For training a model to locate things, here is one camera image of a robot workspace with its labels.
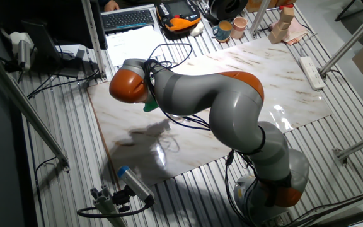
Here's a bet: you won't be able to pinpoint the black camera cable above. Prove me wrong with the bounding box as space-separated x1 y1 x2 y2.
76 201 156 219

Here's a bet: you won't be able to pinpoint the short aluminium profile stand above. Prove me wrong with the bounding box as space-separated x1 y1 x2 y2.
89 184 129 227

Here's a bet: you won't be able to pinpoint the black computer keyboard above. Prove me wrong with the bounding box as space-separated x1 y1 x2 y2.
101 9 156 32

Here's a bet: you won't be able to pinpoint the white grey cylindrical device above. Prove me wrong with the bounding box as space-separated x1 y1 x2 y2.
9 31 36 72

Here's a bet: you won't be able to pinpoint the black round spool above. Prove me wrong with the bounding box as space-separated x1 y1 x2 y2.
208 0 248 21

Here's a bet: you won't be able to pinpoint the white power strip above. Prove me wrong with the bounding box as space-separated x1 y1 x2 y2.
298 55 326 91

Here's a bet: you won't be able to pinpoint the white printed paper sheets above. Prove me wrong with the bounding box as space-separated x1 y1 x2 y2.
105 25 165 67

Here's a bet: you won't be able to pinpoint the white marble pattern board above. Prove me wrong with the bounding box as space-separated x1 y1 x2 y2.
86 37 333 187

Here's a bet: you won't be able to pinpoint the black camera clamp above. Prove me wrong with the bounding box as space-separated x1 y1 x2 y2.
112 185 135 214

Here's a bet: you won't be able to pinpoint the silver camera with blue cap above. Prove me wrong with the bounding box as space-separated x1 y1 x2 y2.
117 165 156 204

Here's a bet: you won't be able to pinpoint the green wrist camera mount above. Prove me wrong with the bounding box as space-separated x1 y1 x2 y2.
142 100 160 113

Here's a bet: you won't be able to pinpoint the black monitor cable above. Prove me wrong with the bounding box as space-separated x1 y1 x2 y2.
26 69 100 99

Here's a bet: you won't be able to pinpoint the person's bare hand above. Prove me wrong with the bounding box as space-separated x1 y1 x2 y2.
103 0 121 13

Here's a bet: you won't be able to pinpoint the orange black teach pendant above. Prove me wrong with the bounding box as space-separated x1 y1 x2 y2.
155 0 202 34

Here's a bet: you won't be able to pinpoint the teal mug with orange inside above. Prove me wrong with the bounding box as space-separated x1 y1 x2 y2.
212 20 233 44

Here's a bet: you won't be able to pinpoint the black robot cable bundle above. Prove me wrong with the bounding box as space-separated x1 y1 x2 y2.
143 42 264 226

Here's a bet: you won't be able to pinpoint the stacked wooden blocks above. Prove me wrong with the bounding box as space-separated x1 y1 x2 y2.
267 6 296 45

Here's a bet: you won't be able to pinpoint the long aluminium frame bar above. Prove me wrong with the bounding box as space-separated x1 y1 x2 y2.
0 44 72 173

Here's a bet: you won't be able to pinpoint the pink cup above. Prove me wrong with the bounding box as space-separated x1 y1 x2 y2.
230 16 248 40

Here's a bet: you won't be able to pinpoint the pink cloth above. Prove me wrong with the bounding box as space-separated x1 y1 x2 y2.
269 20 310 47

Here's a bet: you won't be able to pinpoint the aluminium frame post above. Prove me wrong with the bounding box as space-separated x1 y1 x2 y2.
80 0 108 81
250 0 271 35

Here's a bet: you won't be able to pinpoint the brown cardboard box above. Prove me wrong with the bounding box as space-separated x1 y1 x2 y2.
246 0 297 13

